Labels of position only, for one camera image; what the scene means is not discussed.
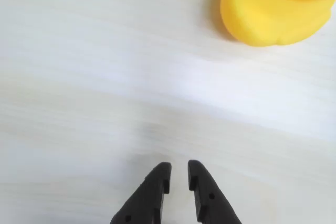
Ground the yellow rubber duck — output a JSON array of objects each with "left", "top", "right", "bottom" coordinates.
[{"left": 219, "top": 0, "right": 336, "bottom": 47}]

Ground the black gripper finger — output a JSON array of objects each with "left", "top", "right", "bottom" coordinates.
[
  {"left": 110, "top": 162, "right": 173, "bottom": 224},
  {"left": 187, "top": 159, "right": 244, "bottom": 224}
]

